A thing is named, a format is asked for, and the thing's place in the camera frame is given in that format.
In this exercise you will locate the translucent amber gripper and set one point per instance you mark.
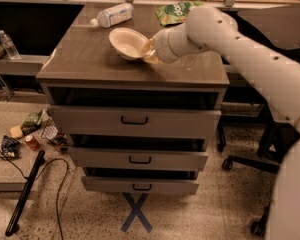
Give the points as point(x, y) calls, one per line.
point(163, 46)

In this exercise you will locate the white paper bowl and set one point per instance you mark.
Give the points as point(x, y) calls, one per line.
point(128, 43)

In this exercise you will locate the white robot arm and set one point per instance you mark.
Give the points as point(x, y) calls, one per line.
point(274, 76)

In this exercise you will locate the clear plastic bottle lying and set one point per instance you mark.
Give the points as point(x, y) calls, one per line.
point(112, 16)

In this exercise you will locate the small upright water bottle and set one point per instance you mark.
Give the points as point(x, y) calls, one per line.
point(9, 45)

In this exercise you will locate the green chip bag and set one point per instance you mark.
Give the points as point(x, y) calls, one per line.
point(175, 13)

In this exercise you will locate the grey drawer cabinet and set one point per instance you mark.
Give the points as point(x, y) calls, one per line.
point(85, 70)

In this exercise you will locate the top grey drawer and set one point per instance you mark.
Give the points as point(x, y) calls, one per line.
point(133, 122)

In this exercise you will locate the grey drawer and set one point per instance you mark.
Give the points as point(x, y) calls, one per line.
point(138, 159)
point(135, 185)
point(133, 122)

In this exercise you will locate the middle grey drawer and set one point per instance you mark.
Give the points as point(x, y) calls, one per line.
point(138, 159)

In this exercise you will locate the colourful snack pack floor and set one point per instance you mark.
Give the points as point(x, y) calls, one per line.
point(60, 143)

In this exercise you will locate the green bag on floor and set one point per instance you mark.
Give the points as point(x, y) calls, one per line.
point(32, 122)

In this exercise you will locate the bottom grey drawer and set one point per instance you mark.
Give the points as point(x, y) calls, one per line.
point(135, 185)

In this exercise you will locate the red can on floor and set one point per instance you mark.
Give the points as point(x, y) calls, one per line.
point(32, 142)

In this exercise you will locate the black office chair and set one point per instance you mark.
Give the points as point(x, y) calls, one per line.
point(279, 135)

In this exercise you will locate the blue tape cross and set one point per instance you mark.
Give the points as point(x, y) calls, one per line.
point(136, 212)

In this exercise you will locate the yellow sponge on floor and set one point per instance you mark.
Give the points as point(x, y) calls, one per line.
point(16, 132)

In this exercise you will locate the dark blue snack bag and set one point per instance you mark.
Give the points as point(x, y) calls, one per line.
point(10, 147)

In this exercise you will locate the black bar on floor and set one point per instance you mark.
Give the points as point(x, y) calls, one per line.
point(13, 223)

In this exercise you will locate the wire basket on floor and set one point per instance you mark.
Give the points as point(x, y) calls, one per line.
point(50, 130)

